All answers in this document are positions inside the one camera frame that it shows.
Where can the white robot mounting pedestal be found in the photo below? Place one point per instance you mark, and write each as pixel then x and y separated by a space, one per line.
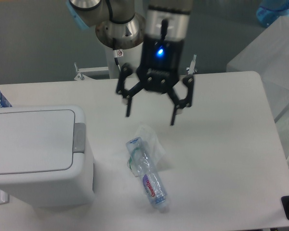
pixel 112 58

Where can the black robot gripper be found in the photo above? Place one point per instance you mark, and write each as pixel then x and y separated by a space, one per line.
pixel 157 72

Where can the crushed clear plastic bottle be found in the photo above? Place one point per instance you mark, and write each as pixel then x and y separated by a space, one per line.
pixel 142 166

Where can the crumpled clear plastic wrapper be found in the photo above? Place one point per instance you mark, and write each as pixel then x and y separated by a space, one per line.
pixel 151 142

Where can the metal clamp bolt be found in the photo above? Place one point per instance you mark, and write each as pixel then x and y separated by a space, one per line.
pixel 192 65

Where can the white push-top trash can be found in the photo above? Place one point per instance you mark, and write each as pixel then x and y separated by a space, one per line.
pixel 45 156

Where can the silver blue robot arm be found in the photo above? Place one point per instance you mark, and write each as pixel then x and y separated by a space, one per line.
pixel 161 34

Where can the blue water jug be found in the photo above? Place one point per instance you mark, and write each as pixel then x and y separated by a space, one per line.
pixel 270 10

